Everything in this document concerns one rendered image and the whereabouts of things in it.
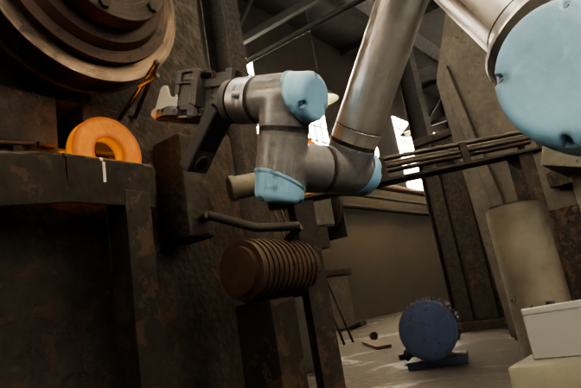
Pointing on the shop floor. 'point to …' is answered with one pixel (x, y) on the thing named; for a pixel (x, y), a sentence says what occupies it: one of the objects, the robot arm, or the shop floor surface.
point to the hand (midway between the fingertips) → (157, 118)
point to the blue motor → (431, 334)
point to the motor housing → (270, 307)
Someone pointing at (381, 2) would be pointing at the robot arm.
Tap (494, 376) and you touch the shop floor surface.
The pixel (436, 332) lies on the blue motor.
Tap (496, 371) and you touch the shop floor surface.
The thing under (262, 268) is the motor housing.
